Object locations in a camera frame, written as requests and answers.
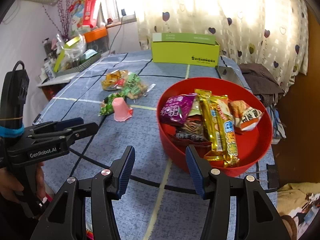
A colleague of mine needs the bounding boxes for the gold blue snack bar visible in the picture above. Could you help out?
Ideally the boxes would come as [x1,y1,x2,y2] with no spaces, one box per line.
[210,95,239,167]

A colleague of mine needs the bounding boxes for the pink jelly cup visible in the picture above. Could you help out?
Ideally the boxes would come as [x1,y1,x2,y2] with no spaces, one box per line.
[112,98,133,122]

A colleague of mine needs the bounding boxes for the orange white bread packet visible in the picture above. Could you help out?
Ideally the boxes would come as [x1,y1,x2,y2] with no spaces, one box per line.
[228,100,263,133]

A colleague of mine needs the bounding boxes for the yellow chip bag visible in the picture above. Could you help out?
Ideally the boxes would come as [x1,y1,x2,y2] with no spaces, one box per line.
[101,70,129,91]

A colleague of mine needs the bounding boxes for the clear green cracker bag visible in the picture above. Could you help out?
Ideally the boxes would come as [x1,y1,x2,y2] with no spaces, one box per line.
[121,72,156,100]

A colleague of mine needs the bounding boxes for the purple snack packet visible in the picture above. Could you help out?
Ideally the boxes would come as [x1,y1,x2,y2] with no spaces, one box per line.
[160,93,196,126]

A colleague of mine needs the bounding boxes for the green pea snack packet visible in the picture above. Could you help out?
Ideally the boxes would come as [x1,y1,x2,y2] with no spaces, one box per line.
[99,92,125,115]

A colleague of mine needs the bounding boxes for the pale green snack packet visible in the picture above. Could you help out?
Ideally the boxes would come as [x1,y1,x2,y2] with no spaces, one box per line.
[187,97,202,122]

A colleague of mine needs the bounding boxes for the left hand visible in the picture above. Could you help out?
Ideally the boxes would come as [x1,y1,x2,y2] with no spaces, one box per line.
[0,162,47,204]

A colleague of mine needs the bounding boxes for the white side table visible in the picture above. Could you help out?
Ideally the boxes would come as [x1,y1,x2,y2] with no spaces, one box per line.
[37,72,79,88]

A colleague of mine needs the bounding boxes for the red round plastic basket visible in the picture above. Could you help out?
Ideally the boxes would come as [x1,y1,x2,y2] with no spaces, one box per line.
[156,77,273,177]

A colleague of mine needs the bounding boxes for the patterned storage tray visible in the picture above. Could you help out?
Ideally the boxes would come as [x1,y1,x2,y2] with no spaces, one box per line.
[55,52,101,77]

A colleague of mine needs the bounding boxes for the black binder clip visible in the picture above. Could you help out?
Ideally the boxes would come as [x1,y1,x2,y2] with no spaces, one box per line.
[245,163,279,190]

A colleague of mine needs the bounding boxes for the blue plaid tablecloth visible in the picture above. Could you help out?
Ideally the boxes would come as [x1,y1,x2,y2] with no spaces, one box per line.
[39,50,265,239]

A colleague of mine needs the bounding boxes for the yellow bedding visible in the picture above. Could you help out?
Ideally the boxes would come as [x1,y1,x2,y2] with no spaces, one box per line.
[277,182,320,240]

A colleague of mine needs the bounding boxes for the clear plastic bag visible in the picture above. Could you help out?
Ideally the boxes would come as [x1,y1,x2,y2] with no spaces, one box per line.
[56,34,86,71]

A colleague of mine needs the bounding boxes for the wooden wardrobe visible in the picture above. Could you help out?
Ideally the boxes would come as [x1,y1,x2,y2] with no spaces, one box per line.
[272,11,319,186]

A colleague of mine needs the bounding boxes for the orange box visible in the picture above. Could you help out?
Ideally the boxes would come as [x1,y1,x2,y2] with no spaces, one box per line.
[84,27,107,43]

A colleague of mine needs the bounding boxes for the brown checkered cloth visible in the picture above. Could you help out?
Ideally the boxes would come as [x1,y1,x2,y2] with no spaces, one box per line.
[239,63,284,107]

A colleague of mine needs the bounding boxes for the purple dried flower branches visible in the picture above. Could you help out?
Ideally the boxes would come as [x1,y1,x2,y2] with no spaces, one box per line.
[42,0,76,40]

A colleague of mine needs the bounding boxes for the green cardboard box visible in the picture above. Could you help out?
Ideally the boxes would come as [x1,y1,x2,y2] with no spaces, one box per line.
[151,33,220,67]

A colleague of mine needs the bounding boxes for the heart pattern curtain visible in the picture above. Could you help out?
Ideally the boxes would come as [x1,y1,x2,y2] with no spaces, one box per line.
[135,0,309,92]

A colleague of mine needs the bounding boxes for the black power cable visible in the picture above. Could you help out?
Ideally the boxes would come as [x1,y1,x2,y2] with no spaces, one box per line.
[108,8,127,54]

